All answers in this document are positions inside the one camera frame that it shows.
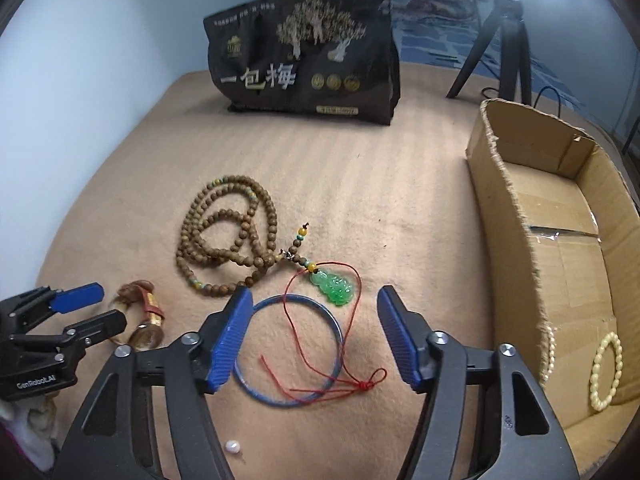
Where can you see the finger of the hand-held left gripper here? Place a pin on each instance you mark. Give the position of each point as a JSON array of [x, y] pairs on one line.
[[77, 297], [97, 326]]

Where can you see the cardboard box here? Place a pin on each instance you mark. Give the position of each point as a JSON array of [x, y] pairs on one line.
[[565, 280]]

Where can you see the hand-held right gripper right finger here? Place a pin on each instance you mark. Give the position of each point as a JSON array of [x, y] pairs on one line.
[[397, 340]]

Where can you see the beige striped bed sheet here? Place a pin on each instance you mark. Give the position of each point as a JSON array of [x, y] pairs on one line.
[[375, 185]]

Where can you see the blue printed wall cloth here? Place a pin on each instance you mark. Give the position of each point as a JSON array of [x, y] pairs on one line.
[[435, 10]]

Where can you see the black tripod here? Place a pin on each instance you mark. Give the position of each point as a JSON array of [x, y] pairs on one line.
[[510, 25]]

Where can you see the white pearl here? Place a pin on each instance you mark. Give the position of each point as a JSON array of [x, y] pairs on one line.
[[232, 446]]

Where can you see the blue bangle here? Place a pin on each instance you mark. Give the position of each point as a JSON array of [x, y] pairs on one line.
[[341, 336]]

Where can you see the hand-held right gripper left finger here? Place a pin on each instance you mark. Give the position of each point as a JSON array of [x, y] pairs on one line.
[[230, 347]]

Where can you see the black printed bag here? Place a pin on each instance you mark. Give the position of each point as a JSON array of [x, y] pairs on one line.
[[280, 50]]

